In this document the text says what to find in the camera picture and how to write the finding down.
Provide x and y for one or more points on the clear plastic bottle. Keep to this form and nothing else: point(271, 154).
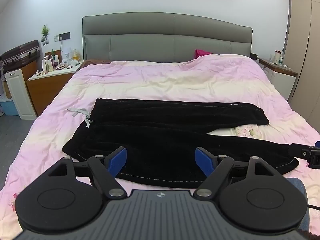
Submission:
point(282, 57)

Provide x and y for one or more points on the magenta cloth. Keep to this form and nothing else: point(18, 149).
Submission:
point(202, 53)

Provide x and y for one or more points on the beige wardrobe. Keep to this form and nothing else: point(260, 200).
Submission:
point(303, 42)

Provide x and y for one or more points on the blue-grey cloth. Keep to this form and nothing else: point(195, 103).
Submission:
point(298, 192)

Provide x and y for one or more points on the wooden nightstand with white top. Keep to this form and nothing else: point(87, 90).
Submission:
point(47, 90)

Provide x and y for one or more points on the nightstand with brown top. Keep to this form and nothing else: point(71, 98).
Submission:
point(281, 78)

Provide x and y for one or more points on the brown pillow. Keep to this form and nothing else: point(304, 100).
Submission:
point(93, 62)

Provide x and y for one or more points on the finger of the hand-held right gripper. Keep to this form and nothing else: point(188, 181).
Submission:
point(315, 158)
point(298, 150)

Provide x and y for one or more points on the dark-capped drink bottle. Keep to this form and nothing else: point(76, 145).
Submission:
point(276, 56)

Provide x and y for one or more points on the black wall socket panel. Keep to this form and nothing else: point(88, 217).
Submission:
point(62, 36)

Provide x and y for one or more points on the small green potted plant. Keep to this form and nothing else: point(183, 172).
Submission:
point(45, 32)

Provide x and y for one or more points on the dark brown suitcase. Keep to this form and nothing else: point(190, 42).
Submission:
point(20, 53)

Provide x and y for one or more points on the brown shaggy rug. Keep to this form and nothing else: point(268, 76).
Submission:
point(309, 236)

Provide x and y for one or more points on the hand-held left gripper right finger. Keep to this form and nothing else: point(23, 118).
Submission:
point(203, 160)

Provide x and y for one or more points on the white panelled cabinet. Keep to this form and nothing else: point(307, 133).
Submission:
point(18, 95)

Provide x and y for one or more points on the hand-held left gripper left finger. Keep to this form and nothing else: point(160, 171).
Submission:
point(118, 161)

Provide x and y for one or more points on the grey upholstered bed headboard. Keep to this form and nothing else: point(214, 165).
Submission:
point(167, 35)

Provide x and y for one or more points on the cluster of cosmetic bottles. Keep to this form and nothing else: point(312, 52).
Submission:
point(51, 62)

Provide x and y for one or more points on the blue storage box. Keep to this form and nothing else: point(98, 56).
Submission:
point(8, 107)

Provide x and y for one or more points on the pink floral blanket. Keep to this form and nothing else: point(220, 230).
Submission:
point(162, 80)

